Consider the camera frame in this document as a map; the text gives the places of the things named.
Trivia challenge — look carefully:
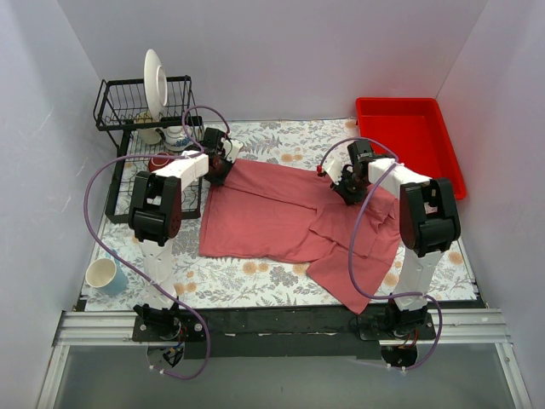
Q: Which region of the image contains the aluminium frame rail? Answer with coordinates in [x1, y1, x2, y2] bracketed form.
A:
[38, 302, 531, 408]

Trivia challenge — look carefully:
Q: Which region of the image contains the blue white mug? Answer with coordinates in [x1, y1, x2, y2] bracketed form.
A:
[85, 254, 129, 297]

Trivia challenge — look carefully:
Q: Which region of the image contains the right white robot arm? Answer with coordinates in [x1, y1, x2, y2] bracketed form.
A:
[317, 137, 461, 339]

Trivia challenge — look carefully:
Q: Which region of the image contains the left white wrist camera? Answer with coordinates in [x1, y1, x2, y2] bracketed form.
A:
[223, 139, 244, 164]

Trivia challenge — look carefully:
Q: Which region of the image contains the black wire dish rack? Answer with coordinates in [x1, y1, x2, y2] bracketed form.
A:
[93, 76, 204, 224]

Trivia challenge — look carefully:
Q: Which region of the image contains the pink red t shirt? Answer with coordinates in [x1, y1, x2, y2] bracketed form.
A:
[198, 159, 400, 314]

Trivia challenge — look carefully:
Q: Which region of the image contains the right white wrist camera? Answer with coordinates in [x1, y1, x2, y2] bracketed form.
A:
[317, 159, 343, 185]

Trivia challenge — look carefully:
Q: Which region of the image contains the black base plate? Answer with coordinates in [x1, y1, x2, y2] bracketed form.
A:
[131, 304, 436, 360]

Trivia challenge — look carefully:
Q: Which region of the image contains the red ceramic bowl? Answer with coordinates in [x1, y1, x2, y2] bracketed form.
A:
[147, 152, 175, 172]

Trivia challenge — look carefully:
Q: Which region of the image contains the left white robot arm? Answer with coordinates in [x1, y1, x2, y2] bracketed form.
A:
[128, 128, 244, 309]

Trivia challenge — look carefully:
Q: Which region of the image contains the blue white floral teapot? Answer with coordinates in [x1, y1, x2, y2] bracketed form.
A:
[155, 125, 192, 153]

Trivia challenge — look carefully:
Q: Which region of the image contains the white ceramic plate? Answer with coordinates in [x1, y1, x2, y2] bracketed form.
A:
[144, 49, 168, 121]

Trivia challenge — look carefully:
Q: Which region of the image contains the red plastic bin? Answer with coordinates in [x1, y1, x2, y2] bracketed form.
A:
[355, 97, 467, 200]

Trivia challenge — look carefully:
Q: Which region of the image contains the floral table mat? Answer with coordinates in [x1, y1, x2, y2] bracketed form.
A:
[80, 118, 479, 311]

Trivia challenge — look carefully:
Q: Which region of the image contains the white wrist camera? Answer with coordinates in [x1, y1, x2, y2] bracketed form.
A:
[317, 159, 343, 185]
[223, 139, 244, 164]

